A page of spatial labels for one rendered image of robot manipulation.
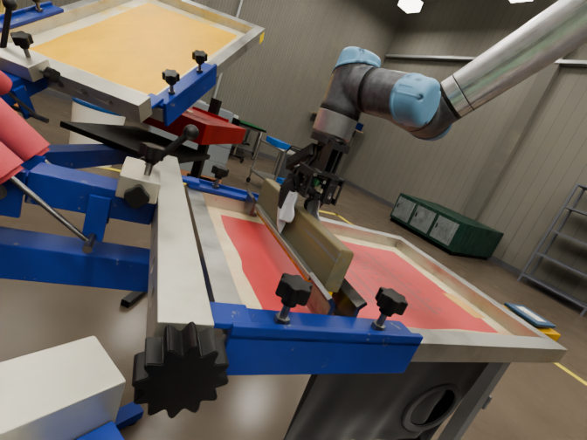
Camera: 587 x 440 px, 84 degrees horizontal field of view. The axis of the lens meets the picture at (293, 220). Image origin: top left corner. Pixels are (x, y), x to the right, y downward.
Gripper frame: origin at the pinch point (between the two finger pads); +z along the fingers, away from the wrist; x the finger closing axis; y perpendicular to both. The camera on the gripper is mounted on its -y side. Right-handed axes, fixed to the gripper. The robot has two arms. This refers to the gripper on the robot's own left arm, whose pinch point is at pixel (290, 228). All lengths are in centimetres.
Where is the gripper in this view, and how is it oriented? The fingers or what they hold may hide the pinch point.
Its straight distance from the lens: 68.9
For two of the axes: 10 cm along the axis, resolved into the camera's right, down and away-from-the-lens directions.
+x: 8.7, 2.0, 4.5
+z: -3.4, 9.0, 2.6
